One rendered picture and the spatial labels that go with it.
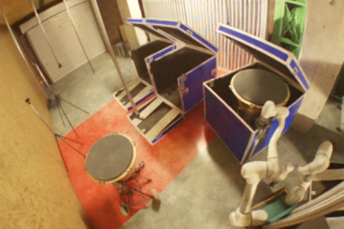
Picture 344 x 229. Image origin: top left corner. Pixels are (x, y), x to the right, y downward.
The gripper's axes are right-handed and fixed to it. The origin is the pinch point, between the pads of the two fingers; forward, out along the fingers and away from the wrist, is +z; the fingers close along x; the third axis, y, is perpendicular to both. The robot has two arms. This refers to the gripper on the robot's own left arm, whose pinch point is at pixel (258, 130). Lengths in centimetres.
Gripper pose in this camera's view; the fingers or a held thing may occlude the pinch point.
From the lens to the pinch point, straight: 179.3
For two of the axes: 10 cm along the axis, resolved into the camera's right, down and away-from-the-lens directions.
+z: 0.1, 7.9, 6.1
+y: -9.2, 2.5, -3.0
